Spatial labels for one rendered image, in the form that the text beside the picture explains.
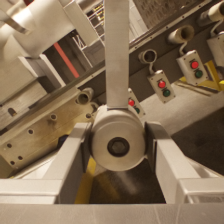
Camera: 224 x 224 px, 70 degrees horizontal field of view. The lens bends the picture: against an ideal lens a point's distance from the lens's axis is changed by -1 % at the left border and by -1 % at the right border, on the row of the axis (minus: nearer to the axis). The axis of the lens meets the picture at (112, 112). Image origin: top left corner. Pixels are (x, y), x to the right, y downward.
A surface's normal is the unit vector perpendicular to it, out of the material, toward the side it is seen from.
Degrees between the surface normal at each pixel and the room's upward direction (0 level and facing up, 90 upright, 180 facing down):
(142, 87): 90
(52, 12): 104
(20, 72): 90
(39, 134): 90
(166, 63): 90
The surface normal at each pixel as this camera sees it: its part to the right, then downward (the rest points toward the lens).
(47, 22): 0.17, 0.55
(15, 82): -0.01, 0.29
